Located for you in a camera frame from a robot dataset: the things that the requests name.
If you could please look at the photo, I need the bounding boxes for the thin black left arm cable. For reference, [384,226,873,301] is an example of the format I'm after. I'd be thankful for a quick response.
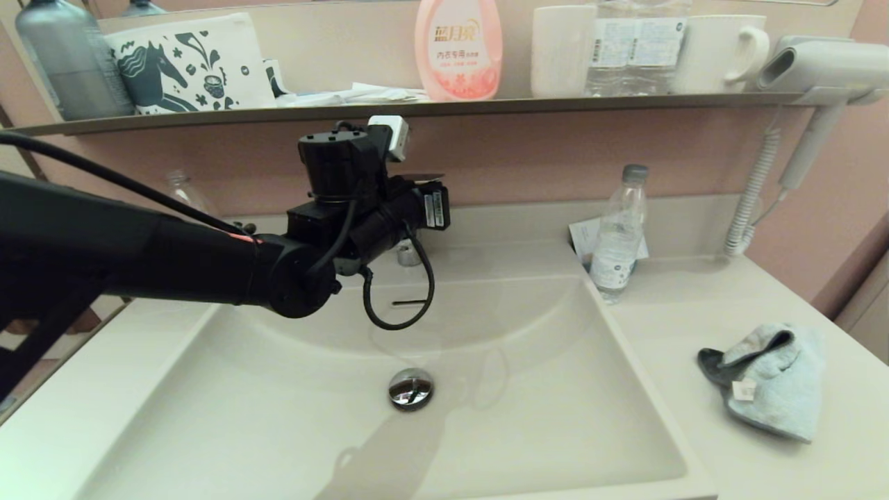
[0,131,254,237]

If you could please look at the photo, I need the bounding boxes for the small white printed pouch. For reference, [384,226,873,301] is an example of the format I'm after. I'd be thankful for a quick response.
[264,59,291,98]

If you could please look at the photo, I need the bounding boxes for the white horse print pouch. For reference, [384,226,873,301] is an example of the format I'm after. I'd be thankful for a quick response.
[104,12,277,116]

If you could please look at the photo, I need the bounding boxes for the capless clear plastic bottle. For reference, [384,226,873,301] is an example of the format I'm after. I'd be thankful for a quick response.
[165,170,219,219]

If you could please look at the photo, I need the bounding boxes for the white papers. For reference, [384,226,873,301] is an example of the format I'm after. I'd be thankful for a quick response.
[276,83,431,107]

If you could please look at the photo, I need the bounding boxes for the white hair dryer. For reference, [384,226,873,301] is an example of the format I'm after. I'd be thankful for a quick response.
[756,36,889,192]

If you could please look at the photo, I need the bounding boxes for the looped black left wrist cable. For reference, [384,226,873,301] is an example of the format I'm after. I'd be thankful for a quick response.
[360,222,436,331]

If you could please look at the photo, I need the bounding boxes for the white handleless cup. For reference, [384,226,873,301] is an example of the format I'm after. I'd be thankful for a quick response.
[531,6,598,99]

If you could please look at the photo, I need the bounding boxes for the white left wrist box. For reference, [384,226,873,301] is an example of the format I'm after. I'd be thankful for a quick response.
[367,115,410,164]

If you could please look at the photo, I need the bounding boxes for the white coiled dryer cord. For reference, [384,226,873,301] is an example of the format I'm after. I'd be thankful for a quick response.
[722,128,789,259]

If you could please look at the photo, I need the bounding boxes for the chrome drain stopper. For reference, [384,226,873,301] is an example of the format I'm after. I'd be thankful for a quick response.
[388,367,435,412]

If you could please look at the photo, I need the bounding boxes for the long brown wall shelf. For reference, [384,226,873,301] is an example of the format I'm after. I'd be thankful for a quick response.
[0,92,876,138]

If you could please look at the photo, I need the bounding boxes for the pink detergent bottle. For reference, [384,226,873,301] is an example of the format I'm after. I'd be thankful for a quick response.
[415,0,503,102]

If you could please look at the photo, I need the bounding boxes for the grey-capped clear plastic bottle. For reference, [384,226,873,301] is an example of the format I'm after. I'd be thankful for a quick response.
[588,163,649,306]

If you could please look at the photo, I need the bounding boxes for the light blue grey cloth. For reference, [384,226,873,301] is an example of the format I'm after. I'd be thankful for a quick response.
[697,323,827,444]

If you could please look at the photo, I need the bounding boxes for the white mug with handle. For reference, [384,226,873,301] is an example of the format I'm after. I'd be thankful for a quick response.
[670,15,770,95]

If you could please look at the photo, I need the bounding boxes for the chrome faucet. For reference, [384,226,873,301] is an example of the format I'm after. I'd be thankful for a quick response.
[396,172,445,268]

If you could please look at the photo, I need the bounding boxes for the grey translucent bottle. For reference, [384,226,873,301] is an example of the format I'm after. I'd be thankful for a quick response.
[15,0,136,122]

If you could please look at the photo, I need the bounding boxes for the water bottles on shelf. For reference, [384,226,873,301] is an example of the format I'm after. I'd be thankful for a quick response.
[585,0,638,97]

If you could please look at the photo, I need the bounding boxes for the beige sink basin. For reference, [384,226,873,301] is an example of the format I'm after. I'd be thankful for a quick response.
[73,240,716,500]

